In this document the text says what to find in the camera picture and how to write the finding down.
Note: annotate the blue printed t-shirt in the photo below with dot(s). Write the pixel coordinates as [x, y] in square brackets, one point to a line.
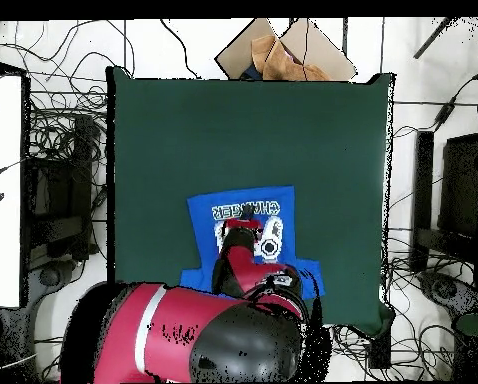
[201, 224]

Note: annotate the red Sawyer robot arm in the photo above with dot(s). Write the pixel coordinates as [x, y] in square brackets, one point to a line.
[175, 332]

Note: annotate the dark green table cloth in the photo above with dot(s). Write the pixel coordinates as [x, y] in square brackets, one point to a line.
[223, 132]

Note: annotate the brown cloth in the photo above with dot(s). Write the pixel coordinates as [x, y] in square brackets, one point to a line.
[279, 64]

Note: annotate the open cardboard box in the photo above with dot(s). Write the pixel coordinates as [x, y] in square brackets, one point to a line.
[323, 52]

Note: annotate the black chair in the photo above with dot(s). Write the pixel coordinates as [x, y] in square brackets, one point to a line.
[459, 192]

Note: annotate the black power adapter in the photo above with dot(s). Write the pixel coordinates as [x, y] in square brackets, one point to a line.
[444, 115]

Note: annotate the white side table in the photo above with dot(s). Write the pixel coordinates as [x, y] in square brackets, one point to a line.
[3, 200]

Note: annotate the black rod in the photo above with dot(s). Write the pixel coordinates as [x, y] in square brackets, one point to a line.
[433, 39]

